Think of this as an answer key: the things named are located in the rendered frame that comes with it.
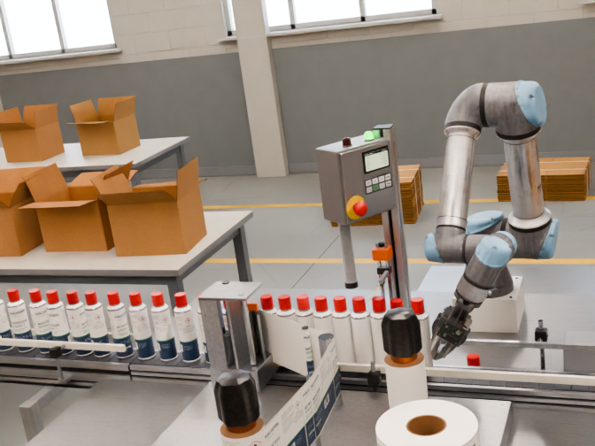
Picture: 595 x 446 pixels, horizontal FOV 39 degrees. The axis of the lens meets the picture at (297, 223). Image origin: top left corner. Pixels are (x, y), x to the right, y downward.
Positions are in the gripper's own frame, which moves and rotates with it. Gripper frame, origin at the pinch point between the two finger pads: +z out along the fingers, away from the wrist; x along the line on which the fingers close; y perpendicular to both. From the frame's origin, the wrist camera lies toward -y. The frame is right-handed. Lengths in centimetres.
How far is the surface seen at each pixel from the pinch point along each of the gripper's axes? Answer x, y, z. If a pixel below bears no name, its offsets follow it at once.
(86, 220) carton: -162, -115, 93
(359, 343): -18.6, 2.8, 6.8
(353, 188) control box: -36.9, -1.0, -29.5
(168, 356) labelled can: -66, 2, 42
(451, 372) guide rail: 5.1, 4.8, 0.1
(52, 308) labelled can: -105, 3, 48
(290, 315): -38.1, 2.0, 9.8
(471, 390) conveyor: 11.4, 6.0, 1.0
